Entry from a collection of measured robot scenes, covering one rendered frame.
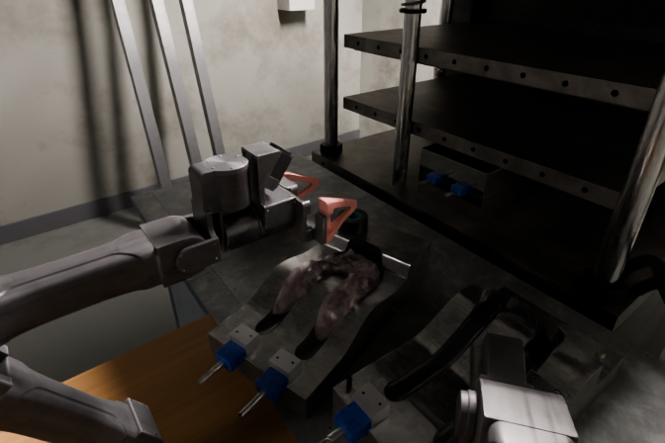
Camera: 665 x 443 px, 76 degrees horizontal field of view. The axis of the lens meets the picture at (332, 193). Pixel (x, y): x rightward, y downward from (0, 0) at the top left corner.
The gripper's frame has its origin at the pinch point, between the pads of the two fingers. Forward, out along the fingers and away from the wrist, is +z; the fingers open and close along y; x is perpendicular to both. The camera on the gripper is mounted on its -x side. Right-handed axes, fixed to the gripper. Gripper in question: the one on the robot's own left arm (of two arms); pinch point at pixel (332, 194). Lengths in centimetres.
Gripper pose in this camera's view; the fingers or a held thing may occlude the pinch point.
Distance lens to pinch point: 68.2
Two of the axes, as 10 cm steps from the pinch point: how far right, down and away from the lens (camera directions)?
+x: -0.2, 8.9, 4.5
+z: 7.9, -2.7, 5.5
